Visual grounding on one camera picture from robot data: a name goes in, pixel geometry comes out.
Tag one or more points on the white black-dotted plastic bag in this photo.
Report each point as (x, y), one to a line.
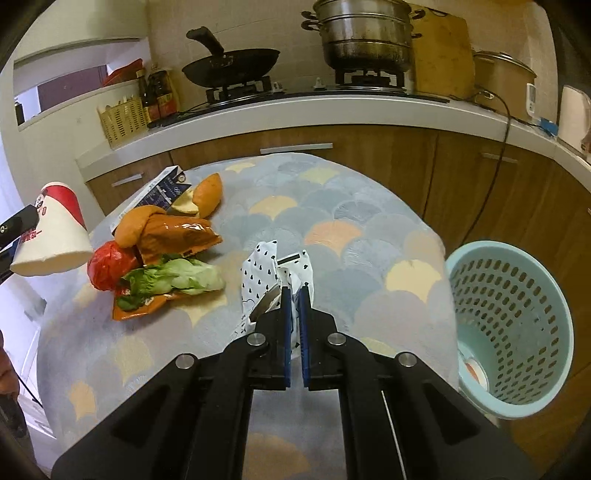
(258, 272)

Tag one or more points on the cream electric kettle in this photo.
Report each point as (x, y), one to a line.
(575, 115)

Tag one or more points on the yellow plastic crate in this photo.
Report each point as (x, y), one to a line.
(122, 122)

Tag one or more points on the white and red paper cup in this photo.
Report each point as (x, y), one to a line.
(55, 230)

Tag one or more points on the small white orange scrap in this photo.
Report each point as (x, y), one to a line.
(473, 371)

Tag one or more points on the curved orange peel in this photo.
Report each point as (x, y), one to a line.
(210, 194)

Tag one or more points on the white cylindrical roll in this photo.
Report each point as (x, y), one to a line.
(161, 189)

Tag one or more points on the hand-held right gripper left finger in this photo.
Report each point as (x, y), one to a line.
(286, 337)

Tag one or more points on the green lettuce leaf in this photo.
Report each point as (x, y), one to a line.
(194, 277)

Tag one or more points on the person's left forearm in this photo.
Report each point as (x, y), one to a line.
(7, 369)

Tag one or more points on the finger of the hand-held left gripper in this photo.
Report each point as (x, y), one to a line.
(7, 267)
(18, 226)

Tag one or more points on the red tomato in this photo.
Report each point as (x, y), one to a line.
(108, 267)

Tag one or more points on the large dark sauce bottle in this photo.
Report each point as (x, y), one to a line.
(166, 94)

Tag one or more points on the beige rice cooker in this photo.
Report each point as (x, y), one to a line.
(498, 83)

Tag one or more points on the black wok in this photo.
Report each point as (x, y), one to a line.
(231, 69)

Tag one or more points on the light blue perforated basket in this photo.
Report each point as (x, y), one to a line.
(545, 295)

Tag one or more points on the steel steamer pot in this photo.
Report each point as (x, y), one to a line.
(364, 41)

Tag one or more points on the small dark bottle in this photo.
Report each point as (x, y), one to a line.
(19, 113)

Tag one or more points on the black gas stove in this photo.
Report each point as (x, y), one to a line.
(323, 93)

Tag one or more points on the orange snack bag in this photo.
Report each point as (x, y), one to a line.
(184, 235)

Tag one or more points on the scallop patterned blanket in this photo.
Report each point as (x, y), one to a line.
(323, 207)

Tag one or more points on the red plastic package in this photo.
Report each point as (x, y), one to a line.
(122, 74)

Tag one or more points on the small blue object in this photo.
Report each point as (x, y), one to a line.
(547, 125)

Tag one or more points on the small white timer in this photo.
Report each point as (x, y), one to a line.
(531, 99)

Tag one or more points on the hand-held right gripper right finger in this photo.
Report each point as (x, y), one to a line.
(304, 337)

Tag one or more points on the rounded orange peel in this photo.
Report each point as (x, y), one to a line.
(134, 226)

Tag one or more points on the wooden cutting board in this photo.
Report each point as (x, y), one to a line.
(443, 55)

